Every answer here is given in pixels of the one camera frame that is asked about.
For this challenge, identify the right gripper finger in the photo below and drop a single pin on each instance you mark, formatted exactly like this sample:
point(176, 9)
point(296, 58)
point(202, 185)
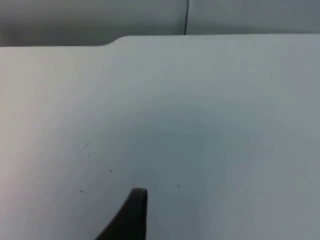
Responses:
point(130, 220)

